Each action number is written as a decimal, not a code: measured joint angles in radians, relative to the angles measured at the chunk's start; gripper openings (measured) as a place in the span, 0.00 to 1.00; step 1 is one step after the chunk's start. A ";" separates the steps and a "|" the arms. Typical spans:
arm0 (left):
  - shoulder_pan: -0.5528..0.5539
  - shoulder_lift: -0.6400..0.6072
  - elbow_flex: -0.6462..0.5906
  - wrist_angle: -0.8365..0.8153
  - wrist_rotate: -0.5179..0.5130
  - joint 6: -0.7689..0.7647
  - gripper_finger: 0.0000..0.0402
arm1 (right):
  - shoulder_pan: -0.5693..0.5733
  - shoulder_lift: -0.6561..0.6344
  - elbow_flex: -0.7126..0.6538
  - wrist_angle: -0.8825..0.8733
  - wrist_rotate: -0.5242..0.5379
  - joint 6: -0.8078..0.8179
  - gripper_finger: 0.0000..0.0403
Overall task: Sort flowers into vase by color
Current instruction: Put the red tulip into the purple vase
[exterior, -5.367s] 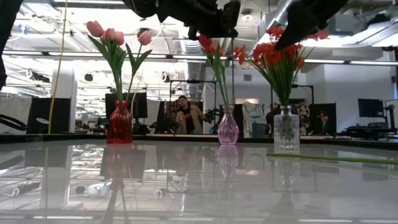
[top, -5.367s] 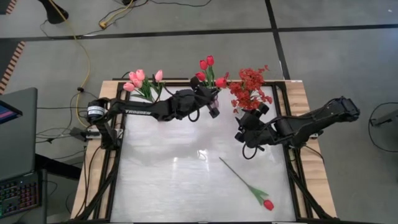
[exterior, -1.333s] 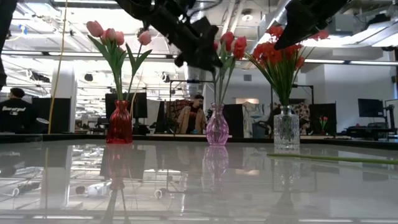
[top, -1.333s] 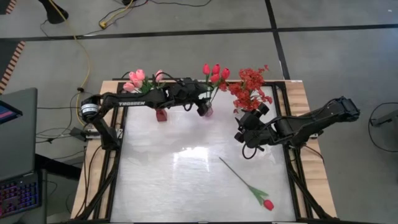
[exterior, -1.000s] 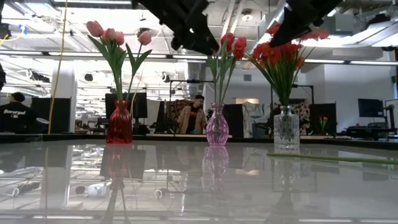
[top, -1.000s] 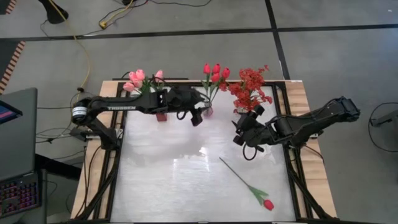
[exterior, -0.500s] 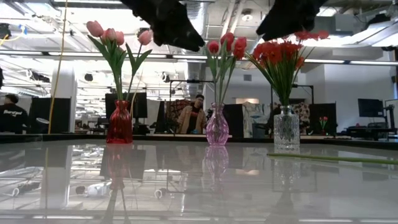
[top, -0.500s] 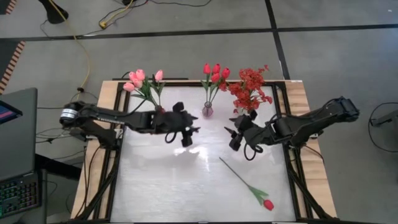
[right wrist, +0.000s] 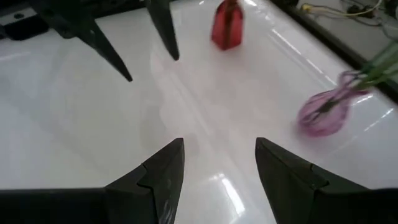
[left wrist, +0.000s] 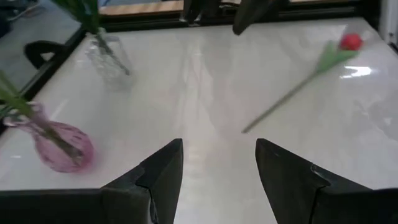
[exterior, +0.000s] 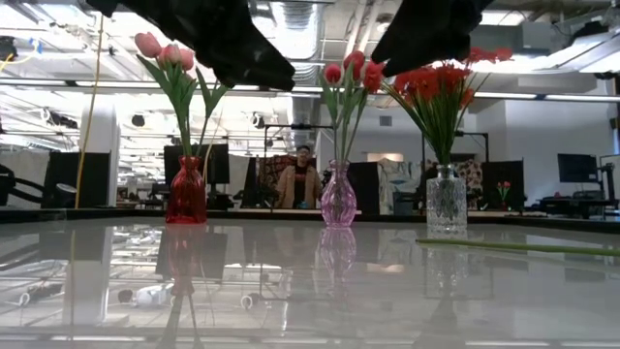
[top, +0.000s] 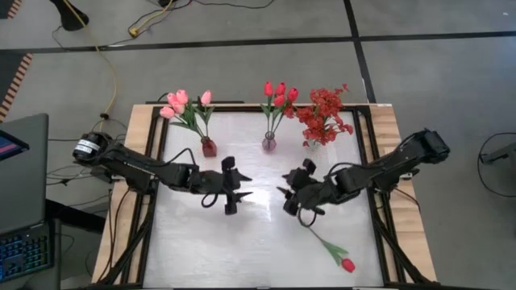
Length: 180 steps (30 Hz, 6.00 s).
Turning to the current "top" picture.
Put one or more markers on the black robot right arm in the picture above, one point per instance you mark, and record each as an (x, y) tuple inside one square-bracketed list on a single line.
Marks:
[(391, 165)]

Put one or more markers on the clear crystal glass vase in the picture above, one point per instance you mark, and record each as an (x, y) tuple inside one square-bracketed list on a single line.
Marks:
[(311, 146)]

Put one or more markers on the red glass vase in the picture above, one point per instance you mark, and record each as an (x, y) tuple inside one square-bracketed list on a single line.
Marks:
[(208, 147)]

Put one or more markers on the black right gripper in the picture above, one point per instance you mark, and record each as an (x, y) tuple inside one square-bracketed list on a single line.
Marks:
[(312, 189)]

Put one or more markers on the grey stand foot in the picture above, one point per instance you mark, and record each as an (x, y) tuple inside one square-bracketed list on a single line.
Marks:
[(504, 153)]

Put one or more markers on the black stand foot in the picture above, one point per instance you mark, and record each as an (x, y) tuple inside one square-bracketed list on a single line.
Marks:
[(72, 18)]

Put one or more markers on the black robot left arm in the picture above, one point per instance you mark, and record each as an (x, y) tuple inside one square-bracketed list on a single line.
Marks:
[(137, 165)]

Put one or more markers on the black aluminium table frame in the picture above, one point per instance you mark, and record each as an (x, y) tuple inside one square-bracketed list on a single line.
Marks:
[(225, 108)]

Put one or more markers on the grey laptop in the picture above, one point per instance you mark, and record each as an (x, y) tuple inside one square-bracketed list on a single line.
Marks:
[(24, 193)]

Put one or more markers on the screen with pink picture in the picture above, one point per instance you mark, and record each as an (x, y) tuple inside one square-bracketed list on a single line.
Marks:
[(10, 146)]

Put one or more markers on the black mat with striped edge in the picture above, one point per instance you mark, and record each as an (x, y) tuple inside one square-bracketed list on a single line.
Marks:
[(8, 8), (12, 76)]

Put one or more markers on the keyboard with coloured backlight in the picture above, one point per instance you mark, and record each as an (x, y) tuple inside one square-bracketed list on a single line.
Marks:
[(24, 253)]

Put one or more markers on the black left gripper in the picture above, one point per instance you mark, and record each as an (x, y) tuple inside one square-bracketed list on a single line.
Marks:
[(217, 181)]

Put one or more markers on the silver metal bracket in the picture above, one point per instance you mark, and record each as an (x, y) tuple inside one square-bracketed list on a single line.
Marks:
[(412, 174)]

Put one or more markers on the purple glass vase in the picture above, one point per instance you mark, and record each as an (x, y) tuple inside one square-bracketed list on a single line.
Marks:
[(269, 143)]

